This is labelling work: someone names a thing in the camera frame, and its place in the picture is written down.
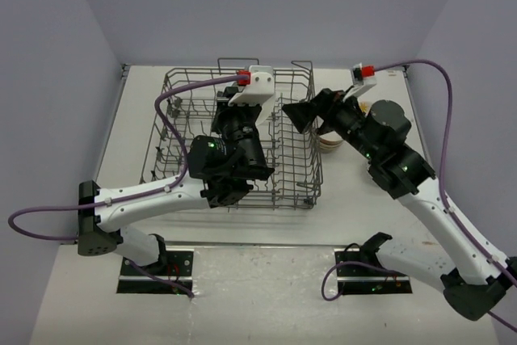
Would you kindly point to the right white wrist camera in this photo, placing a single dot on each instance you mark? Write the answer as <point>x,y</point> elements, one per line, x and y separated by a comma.
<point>363,79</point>

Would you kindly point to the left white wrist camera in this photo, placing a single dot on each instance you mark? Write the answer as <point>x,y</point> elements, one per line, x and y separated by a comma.
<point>257,91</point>

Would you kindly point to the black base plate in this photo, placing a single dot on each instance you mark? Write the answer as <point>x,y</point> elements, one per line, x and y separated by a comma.
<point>175,273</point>
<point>358,280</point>

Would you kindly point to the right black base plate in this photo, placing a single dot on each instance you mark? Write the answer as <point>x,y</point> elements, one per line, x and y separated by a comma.
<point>358,280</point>

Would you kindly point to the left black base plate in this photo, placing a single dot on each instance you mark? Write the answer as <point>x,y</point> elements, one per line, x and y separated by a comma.
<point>175,273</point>

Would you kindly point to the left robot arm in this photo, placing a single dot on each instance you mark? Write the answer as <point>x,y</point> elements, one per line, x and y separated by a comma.
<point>169,191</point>

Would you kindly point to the beige floral bowl back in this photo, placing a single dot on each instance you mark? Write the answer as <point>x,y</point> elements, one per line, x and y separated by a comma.
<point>329,142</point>

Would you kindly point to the white green floral bowl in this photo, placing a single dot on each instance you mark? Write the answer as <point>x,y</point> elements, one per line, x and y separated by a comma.
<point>365,106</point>

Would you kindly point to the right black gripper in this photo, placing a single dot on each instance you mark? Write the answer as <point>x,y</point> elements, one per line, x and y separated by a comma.
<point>327,104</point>

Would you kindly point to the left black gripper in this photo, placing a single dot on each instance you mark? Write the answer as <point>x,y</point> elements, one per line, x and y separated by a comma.
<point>224,109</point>

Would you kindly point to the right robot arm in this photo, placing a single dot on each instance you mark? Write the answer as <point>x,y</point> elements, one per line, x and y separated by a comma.
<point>472,274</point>

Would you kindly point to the grey wire dish rack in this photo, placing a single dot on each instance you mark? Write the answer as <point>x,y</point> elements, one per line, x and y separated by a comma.
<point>297,178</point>

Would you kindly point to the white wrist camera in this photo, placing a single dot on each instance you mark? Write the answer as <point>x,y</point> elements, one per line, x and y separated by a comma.
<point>363,79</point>
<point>257,91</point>

